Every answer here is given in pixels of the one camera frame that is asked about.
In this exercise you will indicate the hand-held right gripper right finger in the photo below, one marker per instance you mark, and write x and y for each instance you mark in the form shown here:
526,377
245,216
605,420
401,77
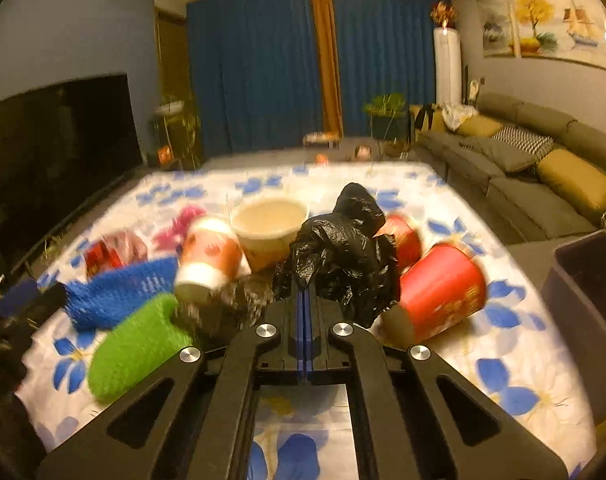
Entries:
328,340

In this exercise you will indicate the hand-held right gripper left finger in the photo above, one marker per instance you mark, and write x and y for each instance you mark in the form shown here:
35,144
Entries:
283,330

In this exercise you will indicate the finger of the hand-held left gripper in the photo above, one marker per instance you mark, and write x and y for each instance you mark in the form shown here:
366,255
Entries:
43,297

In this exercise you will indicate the blue foam net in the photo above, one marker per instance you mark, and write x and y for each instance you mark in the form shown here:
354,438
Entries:
118,292

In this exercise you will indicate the black plastic bag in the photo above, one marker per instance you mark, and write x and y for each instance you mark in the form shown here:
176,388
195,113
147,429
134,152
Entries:
343,260

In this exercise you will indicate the white red printed cup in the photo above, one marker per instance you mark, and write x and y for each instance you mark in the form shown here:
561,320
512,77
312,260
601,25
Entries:
208,255

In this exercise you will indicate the green foam net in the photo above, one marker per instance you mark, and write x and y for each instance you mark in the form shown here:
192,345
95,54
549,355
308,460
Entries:
133,355

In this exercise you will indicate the large red paper cup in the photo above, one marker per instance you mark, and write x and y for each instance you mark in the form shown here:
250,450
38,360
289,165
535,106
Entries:
443,290

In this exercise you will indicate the small red paper cup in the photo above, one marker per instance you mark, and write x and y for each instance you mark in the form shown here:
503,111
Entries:
405,240

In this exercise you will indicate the grey trash bin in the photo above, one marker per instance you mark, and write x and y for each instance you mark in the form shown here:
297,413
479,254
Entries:
588,310

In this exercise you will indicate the dark crumpled wrapper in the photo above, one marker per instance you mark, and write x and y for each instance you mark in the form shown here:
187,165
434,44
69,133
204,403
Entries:
238,305

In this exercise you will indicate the red packet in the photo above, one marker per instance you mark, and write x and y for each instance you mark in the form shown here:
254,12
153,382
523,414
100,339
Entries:
110,255

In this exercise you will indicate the cream paper bowl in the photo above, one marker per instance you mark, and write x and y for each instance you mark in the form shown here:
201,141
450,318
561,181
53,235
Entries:
268,232

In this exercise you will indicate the black television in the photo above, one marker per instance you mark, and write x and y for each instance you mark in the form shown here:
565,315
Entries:
53,170

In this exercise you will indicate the pink foam net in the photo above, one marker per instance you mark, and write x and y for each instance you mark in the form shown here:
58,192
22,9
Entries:
175,227

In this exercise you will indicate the blue floral blanket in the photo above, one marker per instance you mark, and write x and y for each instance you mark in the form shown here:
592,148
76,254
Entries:
483,375

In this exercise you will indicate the small orange box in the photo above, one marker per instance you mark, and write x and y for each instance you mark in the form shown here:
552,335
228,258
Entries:
163,153

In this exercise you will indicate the coffee table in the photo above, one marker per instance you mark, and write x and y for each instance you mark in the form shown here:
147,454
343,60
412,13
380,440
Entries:
323,139

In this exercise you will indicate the plant shelf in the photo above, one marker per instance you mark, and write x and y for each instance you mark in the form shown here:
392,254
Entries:
175,130

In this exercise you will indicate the potted plant on stand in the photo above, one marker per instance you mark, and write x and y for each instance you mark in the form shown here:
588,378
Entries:
385,110

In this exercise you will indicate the grey sofa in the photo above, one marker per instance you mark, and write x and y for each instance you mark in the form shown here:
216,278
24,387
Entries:
528,200

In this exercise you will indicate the grey cushion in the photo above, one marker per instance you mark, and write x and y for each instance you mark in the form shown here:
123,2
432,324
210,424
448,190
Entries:
503,152

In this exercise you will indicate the white cloth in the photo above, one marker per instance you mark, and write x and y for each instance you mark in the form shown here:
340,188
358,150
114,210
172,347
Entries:
458,114

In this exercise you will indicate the blue curtain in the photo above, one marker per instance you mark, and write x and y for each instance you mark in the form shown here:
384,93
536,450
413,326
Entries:
255,70
388,55

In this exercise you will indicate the small yellow cushion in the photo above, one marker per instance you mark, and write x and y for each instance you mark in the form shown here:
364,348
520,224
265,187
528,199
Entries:
479,126

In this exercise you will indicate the orange curtain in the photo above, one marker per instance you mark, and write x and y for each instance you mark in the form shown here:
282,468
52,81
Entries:
327,60

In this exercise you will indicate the small patterned cushion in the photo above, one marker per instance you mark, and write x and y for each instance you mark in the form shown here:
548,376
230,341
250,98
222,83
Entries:
530,140

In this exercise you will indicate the large yellow cushion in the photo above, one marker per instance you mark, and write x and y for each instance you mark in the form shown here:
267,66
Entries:
578,180

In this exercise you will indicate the white standing air conditioner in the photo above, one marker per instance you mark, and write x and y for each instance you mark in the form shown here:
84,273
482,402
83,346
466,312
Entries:
448,67

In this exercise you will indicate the red gold ornament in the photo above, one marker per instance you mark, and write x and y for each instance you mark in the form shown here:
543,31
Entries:
443,12

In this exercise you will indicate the small landscape painting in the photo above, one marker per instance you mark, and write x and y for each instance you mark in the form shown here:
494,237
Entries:
495,25

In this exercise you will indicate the yellow tree painting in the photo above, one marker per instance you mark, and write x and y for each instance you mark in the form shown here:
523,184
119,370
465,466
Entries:
558,20

